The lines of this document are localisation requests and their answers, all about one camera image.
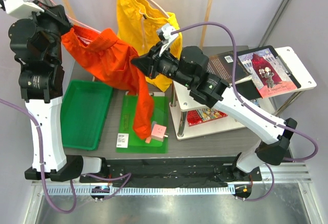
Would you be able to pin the aluminium rail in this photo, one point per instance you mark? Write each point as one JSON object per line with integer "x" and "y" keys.
{"x": 286, "y": 173}

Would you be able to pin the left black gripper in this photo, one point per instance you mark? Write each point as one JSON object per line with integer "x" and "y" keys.
{"x": 56, "y": 14}

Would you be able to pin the black hardcover book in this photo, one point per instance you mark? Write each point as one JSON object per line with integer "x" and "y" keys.
{"x": 222, "y": 66}

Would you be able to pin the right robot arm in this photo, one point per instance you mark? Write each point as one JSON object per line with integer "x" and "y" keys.
{"x": 190, "y": 70}

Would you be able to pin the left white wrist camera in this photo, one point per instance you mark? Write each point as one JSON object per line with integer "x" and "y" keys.
{"x": 21, "y": 9}

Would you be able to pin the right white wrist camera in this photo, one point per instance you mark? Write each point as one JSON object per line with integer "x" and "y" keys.
{"x": 167, "y": 36}

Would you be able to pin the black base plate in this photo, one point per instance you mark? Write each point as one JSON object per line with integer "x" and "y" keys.
{"x": 180, "y": 170}

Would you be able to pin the red treehouse book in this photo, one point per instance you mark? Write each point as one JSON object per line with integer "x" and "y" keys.
{"x": 204, "y": 115}

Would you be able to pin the green clipboard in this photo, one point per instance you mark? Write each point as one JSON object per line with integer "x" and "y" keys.
{"x": 127, "y": 140}

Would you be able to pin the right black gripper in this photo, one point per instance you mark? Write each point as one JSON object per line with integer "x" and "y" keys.
{"x": 149, "y": 64}

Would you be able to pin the orange blue highlighter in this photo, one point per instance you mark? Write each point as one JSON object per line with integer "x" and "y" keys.
{"x": 148, "y": 140}

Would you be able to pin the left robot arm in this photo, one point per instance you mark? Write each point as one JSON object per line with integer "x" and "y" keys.
{"x": 35, "y": 39}

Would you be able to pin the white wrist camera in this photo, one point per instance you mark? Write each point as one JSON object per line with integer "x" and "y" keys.
{"x": 167, "y": 36}
{"x": 21, "y": 9}

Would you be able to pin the pink cube power adapter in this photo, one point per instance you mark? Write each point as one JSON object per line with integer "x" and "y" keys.
{"x": 159, "y": 132}

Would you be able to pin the orange shorts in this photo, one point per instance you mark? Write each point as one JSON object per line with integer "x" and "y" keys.
{"x": 109, "y": 59}

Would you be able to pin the yellow shorts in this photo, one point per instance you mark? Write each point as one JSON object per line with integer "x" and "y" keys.
{"x": 138, "y": 21}

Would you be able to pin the white two-tier shelf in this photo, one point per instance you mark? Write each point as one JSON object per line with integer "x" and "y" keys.
{"x": 185, "y": 103}

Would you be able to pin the pink wire hanger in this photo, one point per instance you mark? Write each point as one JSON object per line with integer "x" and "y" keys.
{"x": 79, "y": 23}

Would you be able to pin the green plastic tray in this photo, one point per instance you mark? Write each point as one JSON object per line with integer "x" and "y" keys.
{"x": 83, "y": 114}

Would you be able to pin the illustrated red castle book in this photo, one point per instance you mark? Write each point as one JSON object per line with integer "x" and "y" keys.
{"x": 269, "y": 72}

